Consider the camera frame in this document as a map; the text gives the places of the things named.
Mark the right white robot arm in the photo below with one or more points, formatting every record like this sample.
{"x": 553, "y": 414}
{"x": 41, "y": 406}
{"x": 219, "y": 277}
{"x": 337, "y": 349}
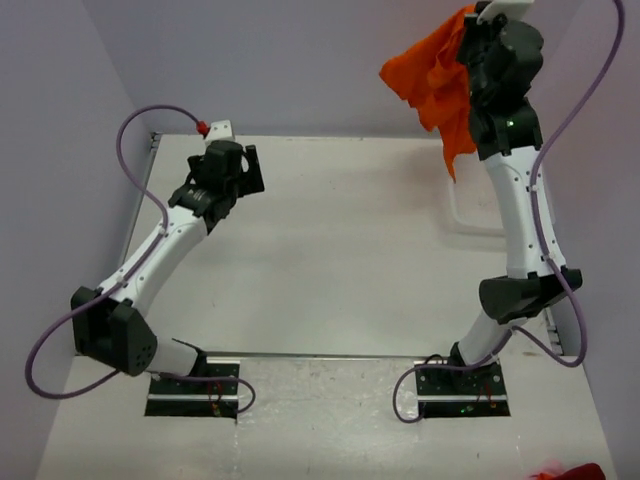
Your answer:
{"x": 508, "y": 139}

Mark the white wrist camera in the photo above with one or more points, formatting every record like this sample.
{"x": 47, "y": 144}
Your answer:
{"x": 487, "y": 11}
{"x": 220, "y": 130}

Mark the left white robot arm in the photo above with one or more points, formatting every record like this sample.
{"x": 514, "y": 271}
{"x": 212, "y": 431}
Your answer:
{"x": 109, "y": 322}

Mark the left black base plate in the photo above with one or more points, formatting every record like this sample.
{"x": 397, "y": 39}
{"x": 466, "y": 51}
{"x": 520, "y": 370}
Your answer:
{"x": 174, "y": 398}

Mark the orange t shirt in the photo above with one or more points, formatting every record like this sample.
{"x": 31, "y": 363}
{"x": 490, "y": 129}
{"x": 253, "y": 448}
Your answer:
{"x": 429, "y": 78}

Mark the white plastic basket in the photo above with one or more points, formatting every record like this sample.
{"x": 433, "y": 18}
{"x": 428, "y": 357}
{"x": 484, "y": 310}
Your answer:
{"x": 474, "y": 210}

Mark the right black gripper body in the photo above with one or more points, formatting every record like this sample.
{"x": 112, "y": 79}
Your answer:
{"x": 475, "y": 43}

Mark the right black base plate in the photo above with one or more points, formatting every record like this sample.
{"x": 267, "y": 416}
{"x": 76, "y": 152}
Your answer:
{"x": 446, "y": 394}

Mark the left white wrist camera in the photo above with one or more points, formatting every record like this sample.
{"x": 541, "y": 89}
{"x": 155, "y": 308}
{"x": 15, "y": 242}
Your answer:
{"x": 220, "y": 130}

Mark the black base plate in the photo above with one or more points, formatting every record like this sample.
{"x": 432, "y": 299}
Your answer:
{"x": 174, "y": 398}
{"x": 446, "y": 394}

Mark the red cloth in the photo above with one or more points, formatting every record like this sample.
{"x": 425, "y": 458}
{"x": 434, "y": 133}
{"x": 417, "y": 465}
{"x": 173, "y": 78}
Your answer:
{"x": 588, "y": 471}

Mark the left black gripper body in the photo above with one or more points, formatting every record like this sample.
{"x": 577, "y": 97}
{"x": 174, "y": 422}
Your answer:
{"x": 246, "y": 182}

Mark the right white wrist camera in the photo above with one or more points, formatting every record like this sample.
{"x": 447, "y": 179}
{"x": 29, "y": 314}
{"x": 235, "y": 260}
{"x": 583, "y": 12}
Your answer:
{"x": 487, "y": 11}

